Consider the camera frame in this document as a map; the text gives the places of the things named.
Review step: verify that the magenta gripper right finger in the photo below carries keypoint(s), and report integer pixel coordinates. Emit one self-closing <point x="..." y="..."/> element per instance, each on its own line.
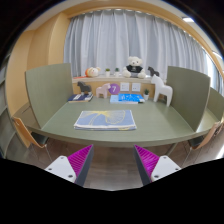
<point x="152" y="167"/>

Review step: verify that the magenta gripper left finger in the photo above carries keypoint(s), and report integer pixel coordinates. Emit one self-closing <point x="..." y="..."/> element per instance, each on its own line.
<point x="73" y="168"/>

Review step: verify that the blue yellow folded towel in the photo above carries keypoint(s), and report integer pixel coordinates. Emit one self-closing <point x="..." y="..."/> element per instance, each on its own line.
<point x="106" y="120"/>

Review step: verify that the right wooden chair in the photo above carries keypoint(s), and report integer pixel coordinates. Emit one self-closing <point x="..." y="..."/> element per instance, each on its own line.
<point x="200" y="141"/>

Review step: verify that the wooden chair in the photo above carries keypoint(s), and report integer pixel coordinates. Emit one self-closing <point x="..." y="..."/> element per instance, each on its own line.
<point x="200" y="141"/>
<point x="35" y="139"/>

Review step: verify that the left wooden chair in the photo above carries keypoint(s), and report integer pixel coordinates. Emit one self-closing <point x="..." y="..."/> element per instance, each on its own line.
<point x="35" y="139"/>

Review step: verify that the dark navy book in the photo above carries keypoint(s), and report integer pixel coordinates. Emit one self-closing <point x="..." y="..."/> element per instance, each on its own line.
<point x="80" y="98"/>

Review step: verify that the potted plant white pot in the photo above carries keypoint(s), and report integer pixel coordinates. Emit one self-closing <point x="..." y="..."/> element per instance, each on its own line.
<point x="146" y="94"/>

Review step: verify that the right green partition panel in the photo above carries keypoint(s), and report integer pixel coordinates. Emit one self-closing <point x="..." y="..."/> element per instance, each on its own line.
<point x="190" y="93"/>

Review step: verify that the green partition panel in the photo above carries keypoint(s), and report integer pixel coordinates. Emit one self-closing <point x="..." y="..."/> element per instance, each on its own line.
<point x="48" y="89"/>
<point x="190" y="93"/>

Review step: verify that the large white horse figurine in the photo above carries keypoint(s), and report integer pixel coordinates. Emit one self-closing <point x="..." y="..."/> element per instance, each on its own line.
<point x="161" y="88"/>

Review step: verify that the dark grey horse figurine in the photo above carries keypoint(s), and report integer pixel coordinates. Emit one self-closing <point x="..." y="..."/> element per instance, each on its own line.
<point x="84" y="87"/>

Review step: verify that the pink horse figurine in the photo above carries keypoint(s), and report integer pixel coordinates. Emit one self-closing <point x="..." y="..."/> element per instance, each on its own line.
<point x="103" y="90"/>

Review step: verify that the left green partition panel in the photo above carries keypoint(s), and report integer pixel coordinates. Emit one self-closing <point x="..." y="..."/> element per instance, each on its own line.
<point x="48" y="89"/>

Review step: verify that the purple number seven sign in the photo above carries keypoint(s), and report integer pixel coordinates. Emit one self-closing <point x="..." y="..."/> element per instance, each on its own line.
<point x="114" y="89"/>

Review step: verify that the small black horse figurine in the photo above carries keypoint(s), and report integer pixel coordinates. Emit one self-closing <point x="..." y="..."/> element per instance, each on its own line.
<point x="153" y="72"/>

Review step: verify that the orange white plush toy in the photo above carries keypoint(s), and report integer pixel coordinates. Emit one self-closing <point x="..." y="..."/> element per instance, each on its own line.
<point x="92" y="72"/>

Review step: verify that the white teddy bear black shirt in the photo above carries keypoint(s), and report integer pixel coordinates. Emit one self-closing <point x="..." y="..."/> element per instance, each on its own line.
<point x="134" y="68"/>

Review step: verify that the small potted plant left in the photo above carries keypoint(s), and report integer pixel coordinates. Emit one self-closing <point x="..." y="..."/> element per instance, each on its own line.
<point x="107" y="72"/>

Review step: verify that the small potted plant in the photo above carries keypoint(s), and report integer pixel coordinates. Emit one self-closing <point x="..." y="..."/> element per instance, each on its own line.
<point x="107" y="72"/>
<point x="117" y="72"/>

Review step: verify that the small potted plant middle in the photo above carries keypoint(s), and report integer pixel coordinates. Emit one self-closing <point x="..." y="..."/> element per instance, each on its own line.
<point x="117" y="72"/>

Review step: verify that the grey white curtain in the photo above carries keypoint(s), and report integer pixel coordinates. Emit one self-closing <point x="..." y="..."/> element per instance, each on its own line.
<point x="107" y="38"/>

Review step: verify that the white wall socket right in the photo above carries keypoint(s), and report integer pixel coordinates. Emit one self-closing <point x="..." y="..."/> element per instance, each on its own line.
<point x="136" y="87"/>

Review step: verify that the white wall socket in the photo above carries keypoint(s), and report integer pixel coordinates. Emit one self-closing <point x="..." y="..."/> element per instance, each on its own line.
<point x="124" y="86"/>
<point x="136" y="87"/>

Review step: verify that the white wall socket left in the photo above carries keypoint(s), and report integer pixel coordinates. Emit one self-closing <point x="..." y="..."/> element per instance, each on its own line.
<point x="124" y="86"/>

